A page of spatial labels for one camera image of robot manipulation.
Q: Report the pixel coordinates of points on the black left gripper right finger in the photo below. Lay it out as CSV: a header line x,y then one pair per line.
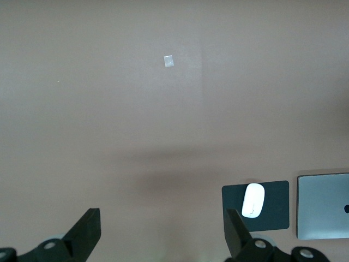
x,y
237,234

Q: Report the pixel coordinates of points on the silver closed laptop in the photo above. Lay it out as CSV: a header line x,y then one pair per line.
x,y
321,204

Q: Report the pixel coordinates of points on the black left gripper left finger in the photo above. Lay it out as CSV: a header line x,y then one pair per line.
x,y
81,234

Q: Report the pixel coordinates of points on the white computer mouse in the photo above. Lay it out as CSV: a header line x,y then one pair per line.
x,y
253,200

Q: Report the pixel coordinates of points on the black mouse pad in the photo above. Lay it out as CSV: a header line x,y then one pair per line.
x,y
275,207

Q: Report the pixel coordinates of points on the small clear tape piece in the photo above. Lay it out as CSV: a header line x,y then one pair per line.
x,y
168,61

